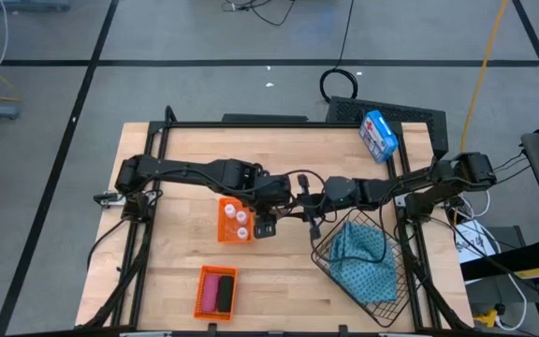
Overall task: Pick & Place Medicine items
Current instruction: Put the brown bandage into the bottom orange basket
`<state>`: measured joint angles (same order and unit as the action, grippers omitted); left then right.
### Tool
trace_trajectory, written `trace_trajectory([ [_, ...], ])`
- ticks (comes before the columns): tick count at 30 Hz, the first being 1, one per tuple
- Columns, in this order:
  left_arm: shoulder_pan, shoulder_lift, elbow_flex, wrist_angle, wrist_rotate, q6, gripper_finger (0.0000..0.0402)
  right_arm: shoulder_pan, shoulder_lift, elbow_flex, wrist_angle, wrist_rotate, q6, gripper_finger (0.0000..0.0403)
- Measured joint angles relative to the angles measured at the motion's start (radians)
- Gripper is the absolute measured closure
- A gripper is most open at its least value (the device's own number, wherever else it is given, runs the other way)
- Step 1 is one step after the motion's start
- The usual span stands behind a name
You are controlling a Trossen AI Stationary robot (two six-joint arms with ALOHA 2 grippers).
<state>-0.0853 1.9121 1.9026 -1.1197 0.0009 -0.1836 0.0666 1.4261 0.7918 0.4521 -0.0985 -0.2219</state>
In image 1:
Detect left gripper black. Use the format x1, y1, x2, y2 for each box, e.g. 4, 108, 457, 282
249, 198, 294, 241

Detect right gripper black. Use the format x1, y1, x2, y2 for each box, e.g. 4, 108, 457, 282
297, 172, 361, 242

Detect pink bandage roll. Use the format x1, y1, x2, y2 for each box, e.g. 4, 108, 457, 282
201, 273, 222, 315

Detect blue dotted cloth bag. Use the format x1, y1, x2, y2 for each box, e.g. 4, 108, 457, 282
328, 220, 400, 306

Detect orange plastic slotted basket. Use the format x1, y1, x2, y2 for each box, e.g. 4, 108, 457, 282
217, 197, 255, 244
193, 264, 240, 323

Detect blue first aid kit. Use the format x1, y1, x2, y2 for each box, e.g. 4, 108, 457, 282
358, 110, 400, 165

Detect black perforated computer tower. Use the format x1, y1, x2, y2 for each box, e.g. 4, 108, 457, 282
326, 95, 450, 156

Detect white paper sheets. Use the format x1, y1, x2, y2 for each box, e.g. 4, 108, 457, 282
453, 218, 492, 266

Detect black metal beam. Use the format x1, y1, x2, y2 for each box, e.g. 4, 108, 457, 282
459, 237, 539, 283

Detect yellow power plug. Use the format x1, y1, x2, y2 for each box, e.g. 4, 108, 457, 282
472, 306, 502, 330

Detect black wire basket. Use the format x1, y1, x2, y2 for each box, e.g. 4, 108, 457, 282
310, 208, 414, 330

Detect coiled black floor cable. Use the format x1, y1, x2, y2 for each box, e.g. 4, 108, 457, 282
318, 0, 360, 105

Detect thin black floor cable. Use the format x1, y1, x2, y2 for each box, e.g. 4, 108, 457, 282
221, 0, 297, 28

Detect thick yellow cable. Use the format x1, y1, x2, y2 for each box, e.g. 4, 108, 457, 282
459, 0, 510, 151

